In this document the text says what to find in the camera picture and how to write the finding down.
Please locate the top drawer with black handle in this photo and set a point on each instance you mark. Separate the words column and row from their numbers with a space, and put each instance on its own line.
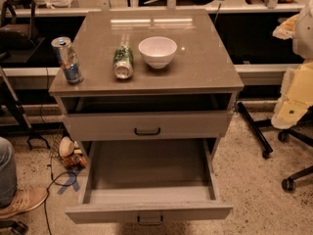
column 139, row 126

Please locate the tan shoe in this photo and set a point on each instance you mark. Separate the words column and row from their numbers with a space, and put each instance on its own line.
column 24, row 201

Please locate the black stand left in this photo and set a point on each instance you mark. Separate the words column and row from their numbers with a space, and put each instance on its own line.
column 14, row 106

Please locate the silver blue upright can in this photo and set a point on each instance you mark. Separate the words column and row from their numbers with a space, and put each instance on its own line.
column 67, row 59

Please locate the jeans leg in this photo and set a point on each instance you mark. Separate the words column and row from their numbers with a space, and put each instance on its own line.
column 8, row 173

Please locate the green can lying down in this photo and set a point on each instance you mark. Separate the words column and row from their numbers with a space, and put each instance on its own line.
column 123, row 62

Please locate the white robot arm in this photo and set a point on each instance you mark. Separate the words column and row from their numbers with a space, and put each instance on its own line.
column 297, row 85

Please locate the blue tape cross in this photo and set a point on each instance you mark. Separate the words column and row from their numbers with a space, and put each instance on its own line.
column 71, row 181

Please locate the wire basket with toys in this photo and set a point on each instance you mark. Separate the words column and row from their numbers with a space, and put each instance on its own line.
column 67, row 152

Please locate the black office chair base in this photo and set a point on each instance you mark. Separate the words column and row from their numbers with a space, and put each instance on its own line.
column 288, row 184

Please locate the grey drawer cabinet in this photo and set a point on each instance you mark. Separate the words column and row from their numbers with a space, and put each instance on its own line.
column 148, row 76

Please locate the white bowl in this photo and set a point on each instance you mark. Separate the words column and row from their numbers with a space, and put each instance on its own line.
column 157, row 51

